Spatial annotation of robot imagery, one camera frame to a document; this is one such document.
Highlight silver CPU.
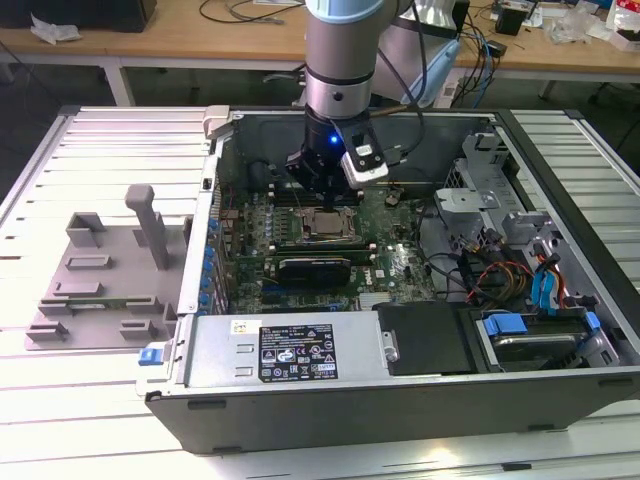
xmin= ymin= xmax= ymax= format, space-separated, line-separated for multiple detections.
xmin=308 ymin=212 xmax=352 ymax=240

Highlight CPU socket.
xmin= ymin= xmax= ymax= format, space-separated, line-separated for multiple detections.
xmin=297 ymin=204 xmax=360 ymax=246

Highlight grey case latch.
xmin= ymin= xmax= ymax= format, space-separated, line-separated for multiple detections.
xmin=203 ymin=104 xmax=235 ymax=142

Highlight black graphics card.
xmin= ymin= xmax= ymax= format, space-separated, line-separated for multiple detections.
xmin=276 ymin=256 xmax=353 ymax=302

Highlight green motherboard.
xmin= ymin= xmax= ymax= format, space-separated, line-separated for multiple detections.
xmin=212 ymin=182 xmax=451 ymax=317

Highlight silver chipset heatsink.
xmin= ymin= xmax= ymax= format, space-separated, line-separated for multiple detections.
xmin=358 ymin=292 xmax=397 ymax=314

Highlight grey metal drive cage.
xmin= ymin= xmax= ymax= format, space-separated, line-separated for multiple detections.
xmin=432 ymin=130 xmax=564 ymax=264

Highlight wooden desk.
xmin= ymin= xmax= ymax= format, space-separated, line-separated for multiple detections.
xmin=0 ymin=0 xmax=640 ymax=109

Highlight black plastic shroud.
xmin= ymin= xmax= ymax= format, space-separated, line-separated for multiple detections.
xmin=374 ymin=301 xmax=474 ymax=377

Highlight silver power supply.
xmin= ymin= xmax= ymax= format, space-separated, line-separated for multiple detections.
xmin=183 ymin=312 xmax=397 ymax=390

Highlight grey parts rack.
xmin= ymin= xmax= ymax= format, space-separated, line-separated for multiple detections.
xmin=24 ymin=184 xmax=194 ymax=354

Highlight small black box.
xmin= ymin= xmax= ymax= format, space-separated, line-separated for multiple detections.
xmin=494 ymin=4 xmax=527 ymax=37

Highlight hard disk in blue carrier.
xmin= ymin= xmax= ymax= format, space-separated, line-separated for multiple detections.
xmin=474 ymin=309 xmax=601 ymax=374

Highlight blue case latch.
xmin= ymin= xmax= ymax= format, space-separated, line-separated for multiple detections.
xmin=137 ymin=346 xmax=167 ymax=369

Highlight dark grey PC case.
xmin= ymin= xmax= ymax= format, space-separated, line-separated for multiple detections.
xmin=135 ymin=104 xmax=640 ymax=456

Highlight large black box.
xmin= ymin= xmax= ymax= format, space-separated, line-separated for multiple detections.
xmin=0 ymin=0 xmax=159 ymax=34

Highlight white crumpled plastic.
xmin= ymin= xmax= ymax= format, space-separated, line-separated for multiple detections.
xmin=29 ymin=13 xmax=82 ymax=45

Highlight clear plastic bags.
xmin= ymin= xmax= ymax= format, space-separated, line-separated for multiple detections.
xmin=543 ymin=7 xmax=609 ymax=47

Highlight red white package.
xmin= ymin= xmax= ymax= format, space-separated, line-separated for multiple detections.
xmin=606 ymin=0 xmax=640 ymax=52

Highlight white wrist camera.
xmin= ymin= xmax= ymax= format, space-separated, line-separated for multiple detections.
xmin=339 ymin=118 xmax=390 ymax=190

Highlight brown wrist cable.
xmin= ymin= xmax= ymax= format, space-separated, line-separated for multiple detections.
xmin=368 ymin=103 xmax=407 ymax=119

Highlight red black twisted wire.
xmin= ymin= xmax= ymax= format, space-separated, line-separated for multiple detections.
xmin=221 ymin=185 xmax=242 ymax=219

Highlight red yellow power wires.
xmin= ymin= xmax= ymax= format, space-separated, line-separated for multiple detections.
xmin=467 ymin=259 xmax=537 ymax=307

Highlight blue flat wire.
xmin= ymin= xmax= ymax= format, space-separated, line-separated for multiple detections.
xmin=544 ymin=263 xmax=567 ymax=317
xmin=530 ymin=269 xmax=547 ymax=315

